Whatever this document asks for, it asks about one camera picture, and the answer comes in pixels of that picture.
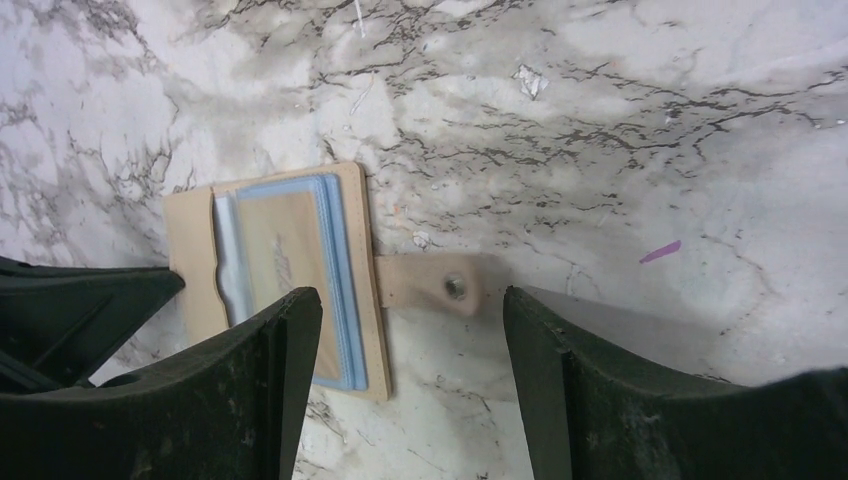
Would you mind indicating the beige card holder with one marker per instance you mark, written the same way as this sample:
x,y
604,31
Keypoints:
x,y
440,282

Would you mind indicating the tan card in holder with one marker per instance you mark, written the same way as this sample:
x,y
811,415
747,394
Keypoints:
x,y
284,251

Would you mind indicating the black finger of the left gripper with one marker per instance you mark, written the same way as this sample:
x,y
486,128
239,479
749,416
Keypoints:
x,y
59,325

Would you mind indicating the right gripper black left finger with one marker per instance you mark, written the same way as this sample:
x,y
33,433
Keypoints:
x,y
229,407

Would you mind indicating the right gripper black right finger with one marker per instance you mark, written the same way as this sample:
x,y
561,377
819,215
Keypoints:
x,y
594,410

